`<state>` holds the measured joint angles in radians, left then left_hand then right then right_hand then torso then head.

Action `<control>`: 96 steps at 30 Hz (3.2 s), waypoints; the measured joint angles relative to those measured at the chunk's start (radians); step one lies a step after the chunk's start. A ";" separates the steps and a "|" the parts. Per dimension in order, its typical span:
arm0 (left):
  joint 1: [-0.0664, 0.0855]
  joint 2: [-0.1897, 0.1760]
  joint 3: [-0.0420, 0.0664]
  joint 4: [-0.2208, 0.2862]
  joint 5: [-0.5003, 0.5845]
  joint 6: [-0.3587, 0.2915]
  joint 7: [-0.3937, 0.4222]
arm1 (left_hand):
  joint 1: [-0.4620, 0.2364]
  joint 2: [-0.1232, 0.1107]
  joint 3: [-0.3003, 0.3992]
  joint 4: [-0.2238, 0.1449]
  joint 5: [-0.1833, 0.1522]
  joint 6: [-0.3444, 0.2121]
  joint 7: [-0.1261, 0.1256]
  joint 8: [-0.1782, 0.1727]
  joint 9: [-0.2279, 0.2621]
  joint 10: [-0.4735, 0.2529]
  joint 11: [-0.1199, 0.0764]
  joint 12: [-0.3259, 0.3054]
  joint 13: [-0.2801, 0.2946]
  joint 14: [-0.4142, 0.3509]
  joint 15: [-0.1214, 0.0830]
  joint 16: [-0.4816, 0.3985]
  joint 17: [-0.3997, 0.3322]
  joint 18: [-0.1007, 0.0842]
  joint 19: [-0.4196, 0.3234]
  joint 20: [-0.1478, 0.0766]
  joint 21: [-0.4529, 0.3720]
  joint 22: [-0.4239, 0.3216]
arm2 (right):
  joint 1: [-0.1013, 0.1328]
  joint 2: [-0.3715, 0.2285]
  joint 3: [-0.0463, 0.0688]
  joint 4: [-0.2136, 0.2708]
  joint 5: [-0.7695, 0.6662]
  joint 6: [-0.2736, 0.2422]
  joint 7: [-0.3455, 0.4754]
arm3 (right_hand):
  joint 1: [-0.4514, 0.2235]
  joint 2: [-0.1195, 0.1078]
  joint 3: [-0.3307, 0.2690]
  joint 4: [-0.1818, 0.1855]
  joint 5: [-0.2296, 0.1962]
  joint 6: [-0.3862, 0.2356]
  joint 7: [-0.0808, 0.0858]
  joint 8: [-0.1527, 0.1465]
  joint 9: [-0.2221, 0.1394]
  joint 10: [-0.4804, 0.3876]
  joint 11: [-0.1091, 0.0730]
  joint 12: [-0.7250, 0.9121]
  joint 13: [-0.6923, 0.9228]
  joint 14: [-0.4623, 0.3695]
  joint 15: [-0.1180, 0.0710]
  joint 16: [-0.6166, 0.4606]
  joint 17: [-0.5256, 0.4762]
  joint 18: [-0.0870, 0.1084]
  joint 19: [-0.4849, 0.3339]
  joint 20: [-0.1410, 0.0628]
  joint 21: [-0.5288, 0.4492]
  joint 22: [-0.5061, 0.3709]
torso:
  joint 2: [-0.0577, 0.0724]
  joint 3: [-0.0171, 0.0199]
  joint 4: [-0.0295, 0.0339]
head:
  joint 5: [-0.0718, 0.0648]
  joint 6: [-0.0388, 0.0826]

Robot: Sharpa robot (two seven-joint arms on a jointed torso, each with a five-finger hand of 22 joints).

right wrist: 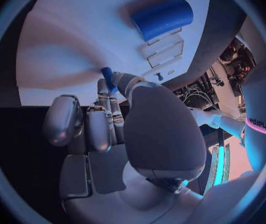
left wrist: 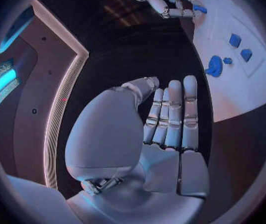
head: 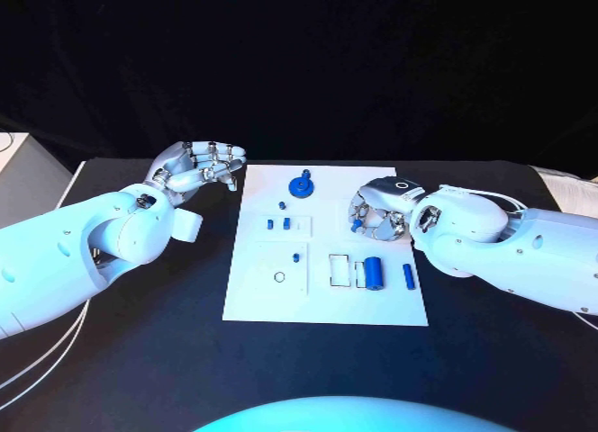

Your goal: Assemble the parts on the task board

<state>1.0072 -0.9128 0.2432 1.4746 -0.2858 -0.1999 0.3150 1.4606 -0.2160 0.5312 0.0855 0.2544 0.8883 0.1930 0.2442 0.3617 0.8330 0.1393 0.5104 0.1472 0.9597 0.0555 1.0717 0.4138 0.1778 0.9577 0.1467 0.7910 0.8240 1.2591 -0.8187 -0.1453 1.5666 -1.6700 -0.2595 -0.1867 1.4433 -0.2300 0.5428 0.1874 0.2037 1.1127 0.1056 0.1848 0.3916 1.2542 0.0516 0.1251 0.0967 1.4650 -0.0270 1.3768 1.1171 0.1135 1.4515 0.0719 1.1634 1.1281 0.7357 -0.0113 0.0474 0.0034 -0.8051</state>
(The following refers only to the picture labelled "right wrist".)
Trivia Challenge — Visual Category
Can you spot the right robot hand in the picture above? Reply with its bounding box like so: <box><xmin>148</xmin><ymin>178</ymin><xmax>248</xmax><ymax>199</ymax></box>
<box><xmin>42</xmin><ymin>71</ymin><xmax>207</xmax><ymax>224</ymax></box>

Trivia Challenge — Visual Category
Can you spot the blue long peg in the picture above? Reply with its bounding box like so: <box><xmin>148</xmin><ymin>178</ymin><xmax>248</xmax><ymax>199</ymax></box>
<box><xmin>101</xmin><ymin>67</ymin><xmax>119</xmax><ymax>94</ymax></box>

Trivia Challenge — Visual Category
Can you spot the white task board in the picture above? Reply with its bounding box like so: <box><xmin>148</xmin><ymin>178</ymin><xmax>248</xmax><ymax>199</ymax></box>
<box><xmin>15</xmin><ymin>0</ymin><xmax>249</xmax><ymax>107</ymax></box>

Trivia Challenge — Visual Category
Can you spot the glowing light bar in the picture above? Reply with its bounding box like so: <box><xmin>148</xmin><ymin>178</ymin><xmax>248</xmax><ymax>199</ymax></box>
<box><xmin>208</xmin><ymin>144</ymin><xmax>232</xmax><ymax>192</ymax></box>

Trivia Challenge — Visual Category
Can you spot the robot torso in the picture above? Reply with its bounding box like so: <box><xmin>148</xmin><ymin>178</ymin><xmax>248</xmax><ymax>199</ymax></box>
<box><xmin>240</xmin><ymin>84</ymin><xmax>266</xmax><ymax>173</ymax></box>

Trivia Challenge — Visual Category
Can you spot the cluttered equipment rack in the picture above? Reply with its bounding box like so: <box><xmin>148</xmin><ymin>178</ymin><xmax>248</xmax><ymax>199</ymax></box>
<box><xmin>219</xmin><ymin>38</ymin><xmax>258</xmax><ymax>87</ymax></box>

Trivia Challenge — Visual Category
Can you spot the blue short cylinder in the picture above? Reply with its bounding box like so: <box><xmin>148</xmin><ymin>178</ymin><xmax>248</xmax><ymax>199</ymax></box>
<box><xmin>130</xmin><ymin>0</ymin><xmax>194</xmax><ymax>43</ymax></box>

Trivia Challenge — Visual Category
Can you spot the white cable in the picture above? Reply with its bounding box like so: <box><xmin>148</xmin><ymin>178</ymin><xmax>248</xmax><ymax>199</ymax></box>
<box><xmin>185</xmin><ymin>89</ymin><xmax>218</xmax><ymax>109</ymax></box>

